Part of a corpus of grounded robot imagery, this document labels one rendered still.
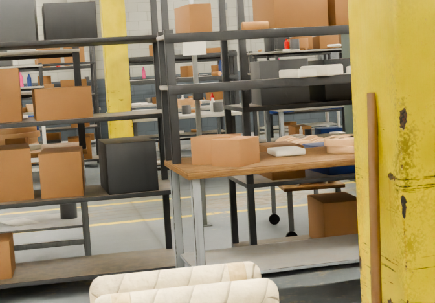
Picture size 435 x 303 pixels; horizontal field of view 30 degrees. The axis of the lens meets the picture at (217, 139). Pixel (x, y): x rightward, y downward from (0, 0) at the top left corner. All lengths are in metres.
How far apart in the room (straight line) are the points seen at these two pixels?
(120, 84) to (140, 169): 4.27
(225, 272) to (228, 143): 3.56
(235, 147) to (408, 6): 2.78
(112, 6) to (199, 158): 5.21
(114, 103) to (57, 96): 4.26
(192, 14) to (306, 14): 1.14
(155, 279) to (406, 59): 1.00
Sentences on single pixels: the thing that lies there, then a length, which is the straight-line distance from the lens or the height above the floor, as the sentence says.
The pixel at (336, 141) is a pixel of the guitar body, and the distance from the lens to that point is 4.85.
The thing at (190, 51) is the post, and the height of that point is 1.62.
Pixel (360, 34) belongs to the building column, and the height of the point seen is 1.50.
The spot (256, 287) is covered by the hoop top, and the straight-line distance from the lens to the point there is 0.87.
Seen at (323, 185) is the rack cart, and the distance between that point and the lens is 6.60.
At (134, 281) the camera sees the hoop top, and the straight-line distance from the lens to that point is 0.94.
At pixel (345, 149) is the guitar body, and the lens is 4.85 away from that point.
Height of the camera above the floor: 1.44
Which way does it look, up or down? 5 degrees down
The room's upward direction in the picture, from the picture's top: 3 degrees counter-clockwise
